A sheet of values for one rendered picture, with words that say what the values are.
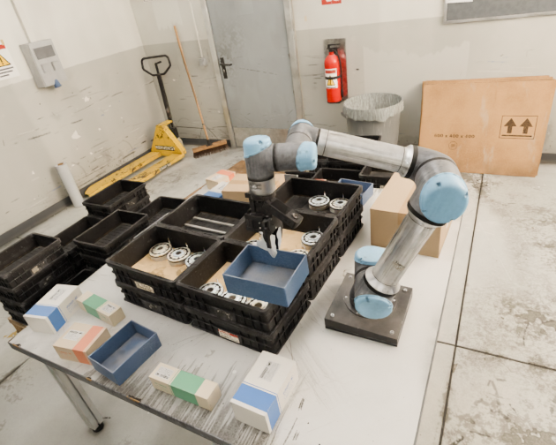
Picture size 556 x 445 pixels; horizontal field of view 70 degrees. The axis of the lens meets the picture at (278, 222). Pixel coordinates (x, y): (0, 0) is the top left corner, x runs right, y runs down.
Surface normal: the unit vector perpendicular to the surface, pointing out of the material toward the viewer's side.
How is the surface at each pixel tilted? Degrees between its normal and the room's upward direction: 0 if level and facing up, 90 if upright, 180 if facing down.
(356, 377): 0
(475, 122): 78
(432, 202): 86
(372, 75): 90
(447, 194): 86
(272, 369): 0
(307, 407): 0
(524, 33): 90
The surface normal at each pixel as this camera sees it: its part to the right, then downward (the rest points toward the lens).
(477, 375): -0.14, -0.84
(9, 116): 0.88, 0.13
